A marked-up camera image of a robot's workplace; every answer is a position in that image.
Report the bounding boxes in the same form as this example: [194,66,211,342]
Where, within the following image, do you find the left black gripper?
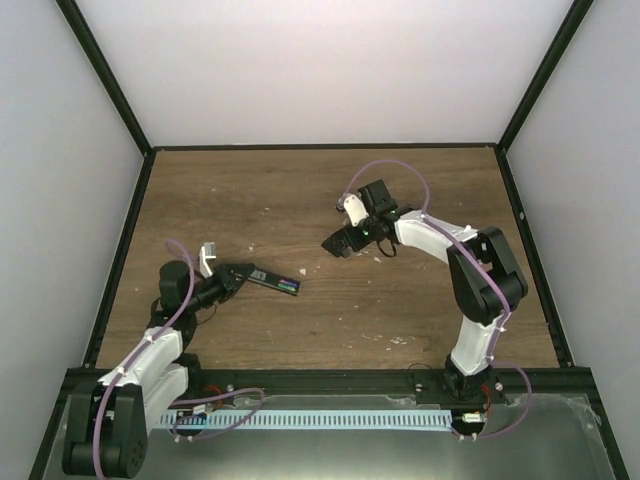
[186,264,256,313]

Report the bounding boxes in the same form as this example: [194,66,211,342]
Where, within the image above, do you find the black remote control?
[248,268,301,294]

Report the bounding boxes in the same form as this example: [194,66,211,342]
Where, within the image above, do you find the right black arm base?
[409,369,505,405]

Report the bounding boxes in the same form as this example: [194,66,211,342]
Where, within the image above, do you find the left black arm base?
[167,363,236,405]

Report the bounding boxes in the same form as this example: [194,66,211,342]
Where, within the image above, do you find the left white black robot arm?
[61,260,255,479]

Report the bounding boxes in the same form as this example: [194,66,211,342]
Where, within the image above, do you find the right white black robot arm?
[321,180,528,403]

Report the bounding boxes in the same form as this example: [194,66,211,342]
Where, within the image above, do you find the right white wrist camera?
[336,192,369,227]

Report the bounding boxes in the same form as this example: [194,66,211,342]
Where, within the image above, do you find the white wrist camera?
[336,192,369,227]
[198,242,217,278]

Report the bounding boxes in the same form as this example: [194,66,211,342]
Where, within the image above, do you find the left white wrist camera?
[198,242,217,278]

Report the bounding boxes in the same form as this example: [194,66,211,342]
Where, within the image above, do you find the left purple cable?
[93,238,266,479]

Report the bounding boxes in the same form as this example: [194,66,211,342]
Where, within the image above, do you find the purple cable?
[339,159,534,441]
[93,238,266,479]

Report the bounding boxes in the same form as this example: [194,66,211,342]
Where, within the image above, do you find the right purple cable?
[339,159,534,441]

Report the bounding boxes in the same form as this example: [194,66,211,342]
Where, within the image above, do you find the light blue slotted cable duct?
[154,410,452,432]

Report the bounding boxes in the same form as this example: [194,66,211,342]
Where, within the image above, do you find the black aluminium frame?
[29,1,628,479]

